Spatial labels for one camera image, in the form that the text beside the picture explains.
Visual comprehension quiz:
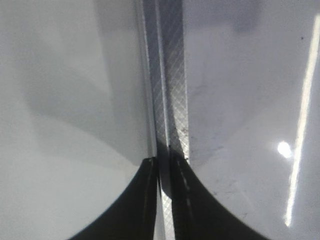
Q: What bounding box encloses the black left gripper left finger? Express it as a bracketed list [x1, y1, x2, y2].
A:
[71, 157, 158, 240]

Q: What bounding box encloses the white board with aluminium frame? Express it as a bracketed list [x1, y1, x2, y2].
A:
[137, 0, 320, 240]

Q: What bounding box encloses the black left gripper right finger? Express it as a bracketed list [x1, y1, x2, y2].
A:
[169, 147, 265, 240]

